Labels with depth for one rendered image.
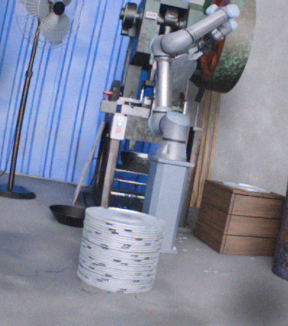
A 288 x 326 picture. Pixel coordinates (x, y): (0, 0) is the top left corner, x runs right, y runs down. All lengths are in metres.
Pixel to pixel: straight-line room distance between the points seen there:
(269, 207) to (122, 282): 1.17
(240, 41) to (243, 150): 1.84
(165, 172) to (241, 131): 2.32
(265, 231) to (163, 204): 0.64
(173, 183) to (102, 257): 0.76
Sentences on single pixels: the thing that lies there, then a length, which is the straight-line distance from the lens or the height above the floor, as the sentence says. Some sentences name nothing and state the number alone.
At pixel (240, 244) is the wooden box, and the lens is 2.49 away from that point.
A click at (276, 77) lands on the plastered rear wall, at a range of 4.63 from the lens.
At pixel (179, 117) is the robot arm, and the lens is 2.24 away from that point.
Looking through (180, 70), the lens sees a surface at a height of 0.95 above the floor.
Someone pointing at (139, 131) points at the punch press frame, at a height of 0.56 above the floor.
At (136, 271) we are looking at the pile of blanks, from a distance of 1.61.
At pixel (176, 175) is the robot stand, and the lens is 2.22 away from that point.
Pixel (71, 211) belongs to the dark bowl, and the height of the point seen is 0.04.
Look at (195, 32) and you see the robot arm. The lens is 2.33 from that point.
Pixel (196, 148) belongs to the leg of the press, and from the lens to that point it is 2.80.
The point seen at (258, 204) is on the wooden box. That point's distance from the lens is 2.48.
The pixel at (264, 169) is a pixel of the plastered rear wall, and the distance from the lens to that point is 4.57.
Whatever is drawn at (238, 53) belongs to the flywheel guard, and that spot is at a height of 1.15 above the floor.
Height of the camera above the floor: 0.56
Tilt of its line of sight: 4 degrees down
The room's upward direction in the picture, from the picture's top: 10 degrees clockwise
